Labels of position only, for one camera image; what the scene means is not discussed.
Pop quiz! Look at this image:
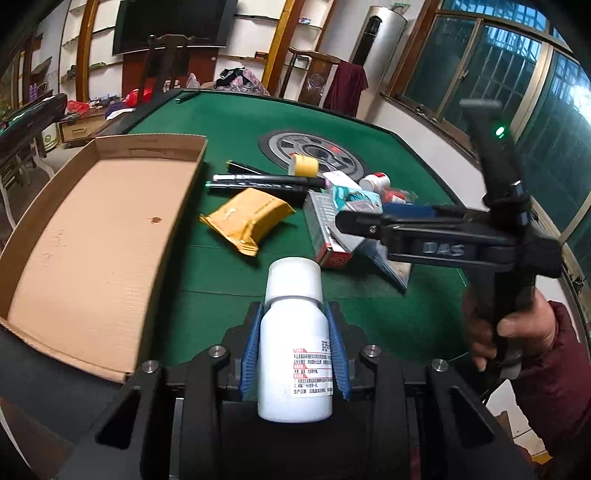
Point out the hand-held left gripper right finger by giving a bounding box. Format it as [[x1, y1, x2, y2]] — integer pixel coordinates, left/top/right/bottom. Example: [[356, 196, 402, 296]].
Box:
[[323, 302, 536, 480]]

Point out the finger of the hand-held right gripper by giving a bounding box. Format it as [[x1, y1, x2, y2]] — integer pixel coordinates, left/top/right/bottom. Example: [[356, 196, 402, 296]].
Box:
[[335, 209, 389, 254], [383, 203, 485, 221]]

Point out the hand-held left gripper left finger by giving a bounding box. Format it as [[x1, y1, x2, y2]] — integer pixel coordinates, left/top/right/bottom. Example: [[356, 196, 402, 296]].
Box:
[[60, 302, 266, 480]]

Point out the teal tissue pack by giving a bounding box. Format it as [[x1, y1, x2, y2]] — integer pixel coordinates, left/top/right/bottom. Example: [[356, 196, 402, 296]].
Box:
[[330, 184, 384, 214]]

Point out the long white barcode box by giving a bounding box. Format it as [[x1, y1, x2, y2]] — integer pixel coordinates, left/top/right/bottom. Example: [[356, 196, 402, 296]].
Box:
[[302, 190, 356, 269]]

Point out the white bottle red text label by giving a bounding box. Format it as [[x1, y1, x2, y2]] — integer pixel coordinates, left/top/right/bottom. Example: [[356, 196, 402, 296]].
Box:
[[257, 257, 334, 423]]

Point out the white bottle plain label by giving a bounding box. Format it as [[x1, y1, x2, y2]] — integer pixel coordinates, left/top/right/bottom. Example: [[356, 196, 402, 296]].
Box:
[[359, 172, 391, 193]]

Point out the small white medicine box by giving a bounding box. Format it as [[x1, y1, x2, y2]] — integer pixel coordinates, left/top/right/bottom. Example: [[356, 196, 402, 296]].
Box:
[[322, 170, 363, 191]]

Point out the black foil packet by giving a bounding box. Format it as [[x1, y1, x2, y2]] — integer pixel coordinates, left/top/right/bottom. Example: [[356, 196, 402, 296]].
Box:
[[358, 237, 413, 292]]

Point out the yellow foam cylinder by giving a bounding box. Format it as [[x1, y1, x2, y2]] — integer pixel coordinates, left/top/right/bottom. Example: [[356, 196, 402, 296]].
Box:
[[288, 154, 320, 178]]

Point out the black marker pink end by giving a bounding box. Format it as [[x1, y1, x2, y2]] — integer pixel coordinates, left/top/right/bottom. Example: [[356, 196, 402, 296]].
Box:
[[212, 174, 325, 189]]

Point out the yellow foil packet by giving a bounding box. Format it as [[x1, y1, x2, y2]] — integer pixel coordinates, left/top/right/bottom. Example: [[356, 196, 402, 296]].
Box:
[[199, 187, 296, 258]]

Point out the black pen green tip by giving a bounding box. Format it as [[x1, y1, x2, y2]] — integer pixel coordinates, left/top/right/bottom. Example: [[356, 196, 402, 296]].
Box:
[[205, 181, 301, 197]]

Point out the shallow cardboard box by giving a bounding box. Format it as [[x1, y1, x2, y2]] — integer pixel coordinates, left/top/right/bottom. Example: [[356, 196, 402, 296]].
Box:
[[0, 134, 208, 384]]

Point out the person's right forearm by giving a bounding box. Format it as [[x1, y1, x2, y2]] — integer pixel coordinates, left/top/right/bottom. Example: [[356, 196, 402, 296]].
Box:
[[501, 300, 591, 462]]

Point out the person's right hand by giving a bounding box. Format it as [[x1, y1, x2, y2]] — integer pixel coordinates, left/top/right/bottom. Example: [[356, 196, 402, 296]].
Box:
[[463, 286, 556, 372]]

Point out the round table centre panel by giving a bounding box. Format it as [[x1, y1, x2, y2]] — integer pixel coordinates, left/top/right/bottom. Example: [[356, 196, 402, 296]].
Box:
[[257, 130, 370, 182]]

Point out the dark red garment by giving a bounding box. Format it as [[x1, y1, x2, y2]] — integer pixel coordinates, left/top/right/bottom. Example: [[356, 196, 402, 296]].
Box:
[[323, 62, 369, 116]]

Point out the carved wooden armchair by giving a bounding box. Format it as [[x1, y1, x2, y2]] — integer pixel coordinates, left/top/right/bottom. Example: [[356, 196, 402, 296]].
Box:
[[281, 46, 343, 109]]

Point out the silver standing air conditioner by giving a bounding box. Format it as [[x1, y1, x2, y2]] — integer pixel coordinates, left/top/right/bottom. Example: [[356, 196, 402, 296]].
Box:
[[348, 6, 409, 79]]

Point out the barred window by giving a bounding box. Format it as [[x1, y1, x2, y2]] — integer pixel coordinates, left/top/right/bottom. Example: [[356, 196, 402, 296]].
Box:
[[399, 0, 591, 259]]

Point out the floral cloth bag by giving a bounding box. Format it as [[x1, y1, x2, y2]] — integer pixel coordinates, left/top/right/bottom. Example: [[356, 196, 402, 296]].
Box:
[[215, 68, 271, 96]]

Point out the dark wooden chair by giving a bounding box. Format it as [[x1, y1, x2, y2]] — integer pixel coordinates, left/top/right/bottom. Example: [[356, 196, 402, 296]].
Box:
[[139, 34, 195, 107]]

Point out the flat screen television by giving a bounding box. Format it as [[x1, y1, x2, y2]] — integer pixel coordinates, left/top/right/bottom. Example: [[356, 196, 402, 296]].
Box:
[[112, 0, 238, 57]]

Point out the low wooden cabinet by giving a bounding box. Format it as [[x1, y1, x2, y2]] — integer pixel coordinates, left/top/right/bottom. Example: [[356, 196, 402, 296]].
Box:
[[58, 108, 114, 144]]

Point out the folding mahjong table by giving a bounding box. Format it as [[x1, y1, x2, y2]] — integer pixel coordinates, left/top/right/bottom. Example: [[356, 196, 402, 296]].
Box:
[[0, 92, 68, 176]]

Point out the arched wall display shelf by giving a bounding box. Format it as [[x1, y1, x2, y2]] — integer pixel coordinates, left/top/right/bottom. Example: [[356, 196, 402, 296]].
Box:
[[60, 0, 338, 100]]

